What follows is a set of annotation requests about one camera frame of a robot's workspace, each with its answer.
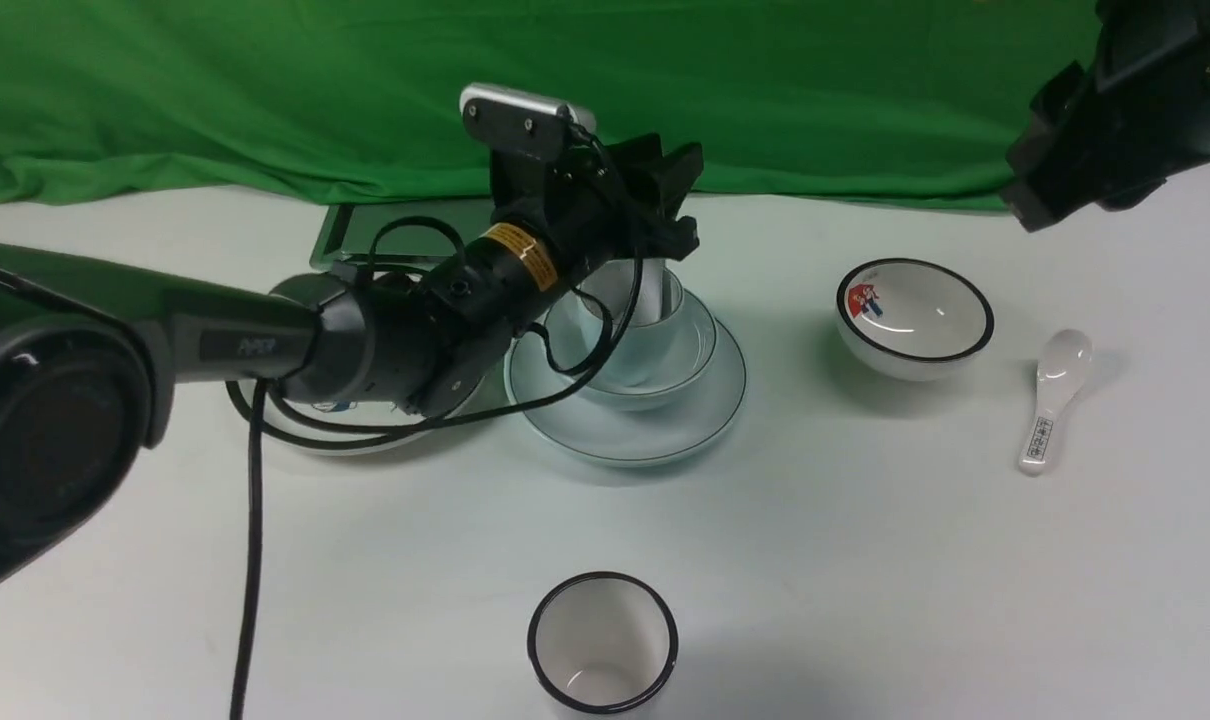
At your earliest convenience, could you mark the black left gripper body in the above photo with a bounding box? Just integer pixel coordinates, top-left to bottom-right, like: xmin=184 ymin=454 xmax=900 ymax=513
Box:
xmin=489 ymin=133 xmax=704 ymax=290

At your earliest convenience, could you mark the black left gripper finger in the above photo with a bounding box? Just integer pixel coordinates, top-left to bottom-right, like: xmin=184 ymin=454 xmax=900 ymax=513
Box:
xmin=645 ymin=217 xmax=701 ymax=263

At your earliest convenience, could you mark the pale green cup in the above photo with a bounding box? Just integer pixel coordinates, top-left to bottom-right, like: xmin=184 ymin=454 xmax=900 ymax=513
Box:
xmin=576 ymin=259 xmax=682 ymax=387

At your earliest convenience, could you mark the pale green plain bowl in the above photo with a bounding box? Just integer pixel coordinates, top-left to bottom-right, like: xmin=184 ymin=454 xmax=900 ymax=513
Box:
xmin=545 ymin=273 xmax=719 ymax=413

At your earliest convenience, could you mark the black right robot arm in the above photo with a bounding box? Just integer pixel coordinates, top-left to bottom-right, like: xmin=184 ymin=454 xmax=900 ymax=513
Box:
xmin=999 ymin=1 xmax=1210 ymax=232

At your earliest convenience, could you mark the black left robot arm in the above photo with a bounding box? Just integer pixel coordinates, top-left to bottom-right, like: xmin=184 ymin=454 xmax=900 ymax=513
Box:
xmin=0 ymin=133 xmax=704 ymax=583

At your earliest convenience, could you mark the pale green plain plate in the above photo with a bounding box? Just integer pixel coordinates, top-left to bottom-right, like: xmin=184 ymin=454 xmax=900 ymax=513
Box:
xmin=523 ymin=316 xmax=750 ymax=468

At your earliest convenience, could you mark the black-rimmed illustrated bowl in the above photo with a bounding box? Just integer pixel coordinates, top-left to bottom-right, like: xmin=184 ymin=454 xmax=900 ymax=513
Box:
xmin=835 ymin=258 xmax=995 ymax=382

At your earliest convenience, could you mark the metal rectangular table tray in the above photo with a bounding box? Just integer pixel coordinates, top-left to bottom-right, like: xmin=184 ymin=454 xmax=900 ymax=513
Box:
xmin=310 ymin=197 xmax=506 ymax=271

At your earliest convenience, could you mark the green backdrop cloth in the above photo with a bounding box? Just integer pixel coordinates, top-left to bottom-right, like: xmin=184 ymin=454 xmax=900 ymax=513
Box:
xmin=0 ymin=1 xmax=1100 ymax=211

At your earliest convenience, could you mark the black-rimmed illustrated plate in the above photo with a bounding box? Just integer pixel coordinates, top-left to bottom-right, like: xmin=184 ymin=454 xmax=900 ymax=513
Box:
xmin=234 ymin=375 xmax=486 ymax=456

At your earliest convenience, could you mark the black-rimmed white cup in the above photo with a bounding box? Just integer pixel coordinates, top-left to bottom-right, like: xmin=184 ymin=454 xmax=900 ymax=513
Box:
xmin=524 ymin=571 xmax=681 ymax=719

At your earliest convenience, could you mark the white spoon with print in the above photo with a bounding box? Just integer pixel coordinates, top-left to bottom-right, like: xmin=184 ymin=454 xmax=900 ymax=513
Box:
xmin=1016 ymin=329 xmax=1093 ymax=477

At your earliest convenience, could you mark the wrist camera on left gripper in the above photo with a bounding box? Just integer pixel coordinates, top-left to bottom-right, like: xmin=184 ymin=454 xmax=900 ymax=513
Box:
xmin=459 ymin=83 xmax=597 ymax=165

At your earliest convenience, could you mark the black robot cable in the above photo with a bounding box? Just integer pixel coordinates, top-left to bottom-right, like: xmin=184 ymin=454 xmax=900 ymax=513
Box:
xmin=227 ymin=129 xmax=646 ymax=720

